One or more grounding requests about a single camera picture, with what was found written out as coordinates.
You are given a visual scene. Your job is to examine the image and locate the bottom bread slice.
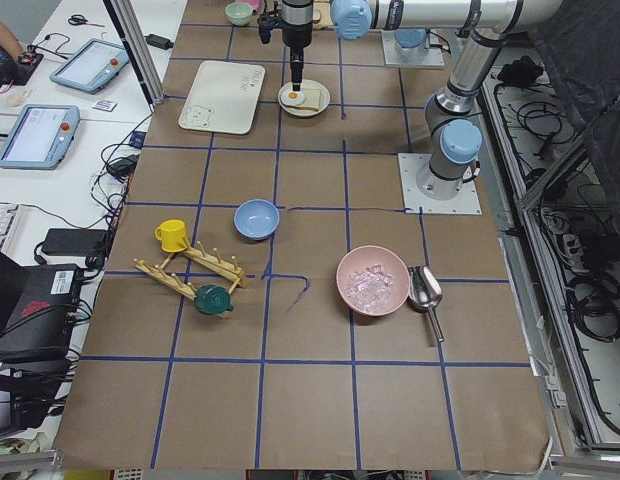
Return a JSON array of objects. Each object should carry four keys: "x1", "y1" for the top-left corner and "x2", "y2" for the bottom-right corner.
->
[{"x1": 292, "y1": 89, "x2": 322, "y2": 112}]

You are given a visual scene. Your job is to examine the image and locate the metal scoop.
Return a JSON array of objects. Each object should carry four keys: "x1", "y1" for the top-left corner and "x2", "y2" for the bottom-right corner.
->
[{"x1": 408, "y1": 265, "x2": 444, "y2": 343}]

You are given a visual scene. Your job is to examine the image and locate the wooden dish rack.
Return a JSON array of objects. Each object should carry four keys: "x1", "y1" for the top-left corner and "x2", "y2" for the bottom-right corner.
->
[{"x1": 133, "y1": 240, "x2": 249, "y2": 319}]

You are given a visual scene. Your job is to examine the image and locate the cream bear tray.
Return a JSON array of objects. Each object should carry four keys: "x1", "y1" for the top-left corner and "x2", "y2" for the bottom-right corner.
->
[{"x1": 178, "y1": 60, "x2": 265, "y2": 135}]

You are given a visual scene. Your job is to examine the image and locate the blue bowl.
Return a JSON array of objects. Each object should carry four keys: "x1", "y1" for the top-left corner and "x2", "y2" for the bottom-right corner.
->
[{"x1": 234, "y1": 199, "x2": 280, "y2": 241}]

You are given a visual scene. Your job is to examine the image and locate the black computer box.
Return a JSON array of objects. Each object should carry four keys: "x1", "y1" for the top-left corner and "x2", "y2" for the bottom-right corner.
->
[{"x1": 0, "y1": 264, "x2": 83, "y2": 364}]

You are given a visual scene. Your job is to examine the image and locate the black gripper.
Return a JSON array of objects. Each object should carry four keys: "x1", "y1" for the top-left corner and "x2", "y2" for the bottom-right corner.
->
[{"x1": 257, "y1": 0, "x2": 311, "y2": 91}]

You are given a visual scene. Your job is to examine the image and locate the small black adapter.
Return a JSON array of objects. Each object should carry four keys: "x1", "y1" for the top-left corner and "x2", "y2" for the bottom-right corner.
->
[{"x1": 145, "y1": 34, "x2": 174, "y2": 50}]

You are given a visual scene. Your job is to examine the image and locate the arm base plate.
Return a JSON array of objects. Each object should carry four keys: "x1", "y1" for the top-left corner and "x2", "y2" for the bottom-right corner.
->
[
  {"x1": 381, "y1": 28, "x2": 445, "y2": 69},
  {"x1": 398, "y1": 153, "x2": 482, "y2": 215}
]

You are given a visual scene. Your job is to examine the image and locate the green bowl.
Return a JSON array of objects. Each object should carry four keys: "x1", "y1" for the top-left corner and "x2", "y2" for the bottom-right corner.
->
[{"x1": 224, "y1": 2, "x2": 253, "y2": 26}]

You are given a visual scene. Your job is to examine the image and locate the round cream plate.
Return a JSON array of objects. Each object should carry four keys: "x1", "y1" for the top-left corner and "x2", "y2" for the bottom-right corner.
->
[{"x1": 278, "y1": 79, "x2": 331, "y2": 118}]

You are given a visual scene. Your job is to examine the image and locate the teach pendant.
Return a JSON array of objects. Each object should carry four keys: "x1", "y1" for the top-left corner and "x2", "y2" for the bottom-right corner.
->
[
  {"x1": 49, "y1": 38, "x2": 129, "y2": 93},
  {"x1": 0, "y1": 104, "x2": 80, "y2": 170}
]

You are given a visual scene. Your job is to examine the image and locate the near teach pendant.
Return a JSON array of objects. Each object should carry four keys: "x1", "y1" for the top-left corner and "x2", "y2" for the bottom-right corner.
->
[{"x1": 0, "y1": 104, "x2": 80, "y2": 170}]

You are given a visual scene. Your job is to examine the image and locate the yellow cup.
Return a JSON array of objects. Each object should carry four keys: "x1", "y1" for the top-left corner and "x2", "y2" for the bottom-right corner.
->
[{"x1": 154, "y1": 219, "x2": 190, "y2": 253}]

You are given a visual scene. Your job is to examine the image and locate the dark green cup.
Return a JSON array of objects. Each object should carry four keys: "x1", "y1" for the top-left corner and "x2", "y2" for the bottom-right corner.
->
[{"x1": 194, "y1": 284, "x2": 234, "y2": 316}]

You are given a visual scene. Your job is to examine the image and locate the wooden cutting board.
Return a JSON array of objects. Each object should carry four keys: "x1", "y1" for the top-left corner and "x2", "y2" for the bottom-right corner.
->
[{"x1": 312, "y1": 0, "x2": 333, "y2": 28}]

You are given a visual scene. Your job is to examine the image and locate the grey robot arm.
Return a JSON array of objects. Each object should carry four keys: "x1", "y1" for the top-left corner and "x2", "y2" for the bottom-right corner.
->
[
  {"x1": 330, "y1": 1, "x2": 561, "y2": 200},
  {"x1": 394, "y1": 29, "x2": 442, "y2": 65}
]

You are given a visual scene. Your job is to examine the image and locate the black scissors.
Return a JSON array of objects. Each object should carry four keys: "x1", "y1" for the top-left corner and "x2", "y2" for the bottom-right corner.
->
[{"x1": 67, "y1": 14, "x2": 105, "y2": 28}]

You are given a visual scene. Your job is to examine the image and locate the far teach pendant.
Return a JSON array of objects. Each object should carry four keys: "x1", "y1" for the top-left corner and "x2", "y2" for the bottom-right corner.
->
[{"x1": 49, "y1": 38, "x2": 129, "y2": 93}]

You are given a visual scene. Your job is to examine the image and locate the fried egg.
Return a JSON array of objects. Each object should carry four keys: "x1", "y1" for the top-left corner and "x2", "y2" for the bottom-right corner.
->
[{"x1": 280, "y1": 89, "x2": 305, "y2": 106}]

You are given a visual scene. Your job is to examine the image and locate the black power adapter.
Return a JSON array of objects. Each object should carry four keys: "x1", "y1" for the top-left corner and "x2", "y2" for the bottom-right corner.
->
[{"x1": 41, "y1": 228, "x2": 106, "y2": 256}]

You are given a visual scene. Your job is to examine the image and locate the aluminium frame post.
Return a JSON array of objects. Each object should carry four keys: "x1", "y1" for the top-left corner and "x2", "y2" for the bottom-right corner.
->
[{"x1": 103, "y1": 0, "x2": 165, "y2": 106}]

